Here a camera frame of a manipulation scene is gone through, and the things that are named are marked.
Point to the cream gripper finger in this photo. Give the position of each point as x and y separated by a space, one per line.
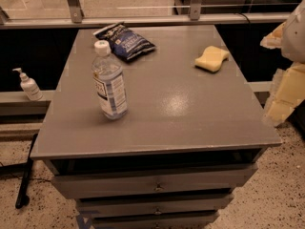
286 93
274 39

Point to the clear plastic water bottle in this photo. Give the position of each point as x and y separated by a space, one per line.
109 83

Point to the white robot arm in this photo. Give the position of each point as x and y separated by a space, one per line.
293 40

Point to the yellow sponge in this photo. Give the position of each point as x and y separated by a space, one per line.
211 59

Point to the white pump dispenser bottle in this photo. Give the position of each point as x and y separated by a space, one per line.
29 86

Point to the grey drawer cabinet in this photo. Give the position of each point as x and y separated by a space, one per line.
178 116

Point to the top grey drawer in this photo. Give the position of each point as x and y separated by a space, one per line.
154 182

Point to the grey drawer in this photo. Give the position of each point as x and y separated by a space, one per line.
154 182
154 206
156 221

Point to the middle grey drawer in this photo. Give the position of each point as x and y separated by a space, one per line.
154 206

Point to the blue chip bag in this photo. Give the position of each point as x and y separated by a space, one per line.
124 42

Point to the bottom grey drawer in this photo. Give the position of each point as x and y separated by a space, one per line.
156 221

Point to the black floor stand leg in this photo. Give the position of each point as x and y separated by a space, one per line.
22 198

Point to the metal window rail frame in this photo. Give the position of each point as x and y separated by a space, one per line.
31 14

